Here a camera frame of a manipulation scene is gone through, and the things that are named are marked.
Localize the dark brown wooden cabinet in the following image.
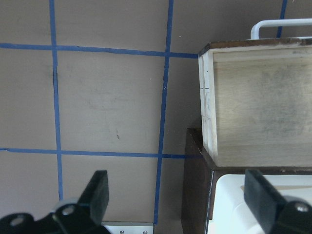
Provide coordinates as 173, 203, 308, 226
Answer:
181, 128, 312, 234

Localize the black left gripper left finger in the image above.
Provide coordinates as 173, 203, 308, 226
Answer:
0, 171, 109, 234

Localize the light wooden drawer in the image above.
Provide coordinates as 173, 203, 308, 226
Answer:
198, 19, 312, 167

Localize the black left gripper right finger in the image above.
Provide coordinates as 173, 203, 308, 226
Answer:
244, 169, 312, 234

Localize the white foam tray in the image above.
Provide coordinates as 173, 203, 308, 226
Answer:
207, 174, 312, 234

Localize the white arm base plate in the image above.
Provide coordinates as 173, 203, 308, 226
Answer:
102, 222, 154, 234

